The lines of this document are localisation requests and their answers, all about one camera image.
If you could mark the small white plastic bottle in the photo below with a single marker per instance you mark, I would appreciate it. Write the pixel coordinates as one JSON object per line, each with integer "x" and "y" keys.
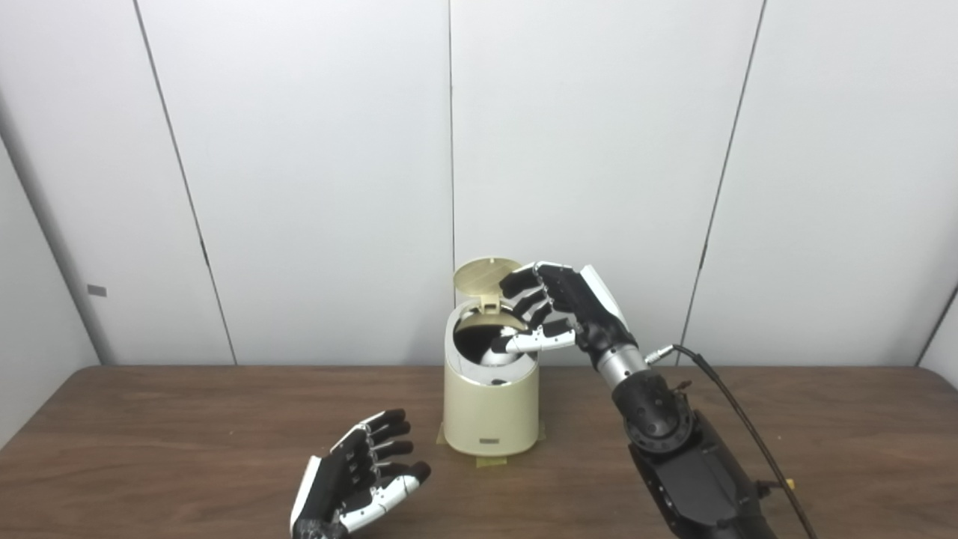
{"x": 495, "y": 358}

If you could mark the small grey wall sticker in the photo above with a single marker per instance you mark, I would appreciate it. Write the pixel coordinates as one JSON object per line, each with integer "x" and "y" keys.
{"x": 96, "y": 290}

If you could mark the black and white left hand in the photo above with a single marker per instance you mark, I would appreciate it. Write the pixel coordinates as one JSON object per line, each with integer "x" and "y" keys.
{"x": 337, "y": 486}

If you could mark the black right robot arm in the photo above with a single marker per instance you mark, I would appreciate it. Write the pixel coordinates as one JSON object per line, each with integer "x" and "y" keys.
{"x": 688, "y": 464}

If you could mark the black and white right hand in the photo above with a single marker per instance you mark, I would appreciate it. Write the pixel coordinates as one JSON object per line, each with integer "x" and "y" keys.
{"x": 591, "y": 307}

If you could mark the round cream bin lid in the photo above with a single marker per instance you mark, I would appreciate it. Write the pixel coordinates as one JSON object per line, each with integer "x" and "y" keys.
{"x": 483, "y": 275}

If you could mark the cream-colored cylindrical bin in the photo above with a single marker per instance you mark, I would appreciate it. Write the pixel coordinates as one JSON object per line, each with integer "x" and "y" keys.
{"x": 490, "y": 412}

